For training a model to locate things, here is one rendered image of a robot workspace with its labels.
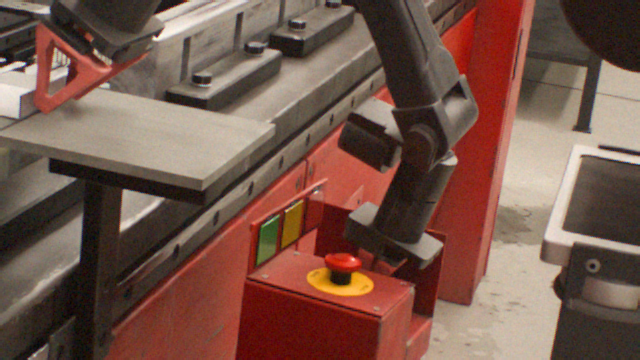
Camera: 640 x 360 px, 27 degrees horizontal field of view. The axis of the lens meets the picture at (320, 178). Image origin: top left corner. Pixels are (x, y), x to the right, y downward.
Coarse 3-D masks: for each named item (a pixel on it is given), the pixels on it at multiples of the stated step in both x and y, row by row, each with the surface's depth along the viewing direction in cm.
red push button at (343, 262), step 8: (328, 256) 143; (336, 256) 143; (344, 256) 143; (352, 256) 144; (328, 264) 142; (336, 264) 142; (344, 264) 142; (352, 264) 142; (360, 264) 143; (336, 272) 142; (344, 272) 142; (352, 272) 142; (336, 280) 143; (344, 280) 143
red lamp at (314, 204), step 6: (318, 192) 155; (312, 198) 154; (318, 198) 156; (312, 204) 154; (318, 204) 156; (306, 210) 153; (312, 210) 155; (318, 210) 157; (306, 216) 154; (312, 216) 155; (318, 216) 157; (306, 222) 154; (312, 222) 156; (318, 222) 158; (306, 228) 155
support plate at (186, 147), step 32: (96, 96) 121; (128, 96) 122; (0, 128) 108; (32, 128) 109; (64, 128) 111; (96, 128) 112; (128, 128) 113; (160, 128) 114; (192, 128) 115; (224, 128) 116; (256, 128) 117; (64, 160) 106; (96, 160) 105; (128, 160) 105; (160, 160) 106; (192, 160) 107; (224, 160) 108
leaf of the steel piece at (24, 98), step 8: (56, 80) 116; (64, 80) 118; (0, 88) 119; (8, 88) 119; (16, 88) 119; (24, 88) 119; (56, 88) 117; (0, 96) 116; (8, 96) 116; (16, 96) 117; (24, 96) 111; (32, 96) 112; (0, 104) 114; (8, 104) 114; (16, 104) 115; (24, 104) 111; (32, 104) 112; (0, 112) 112; (8, 112) 112; (16, 112) 112; (24, 112) 111; (32, 112) 113
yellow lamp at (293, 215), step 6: (300, 204) 151; (288, 210) 148; (294, 210) 150; (300, 210) 151; (288, 216) 148; (294, 216) 150; (300, 216) 152; (288, 222) 149; (294, 222) 151; (288, 228) 149; (294, 228) 151; (288, 234) 150; (294, 234) 151; (282, 240) 149; (288, 240) 150; (282, 246) 149
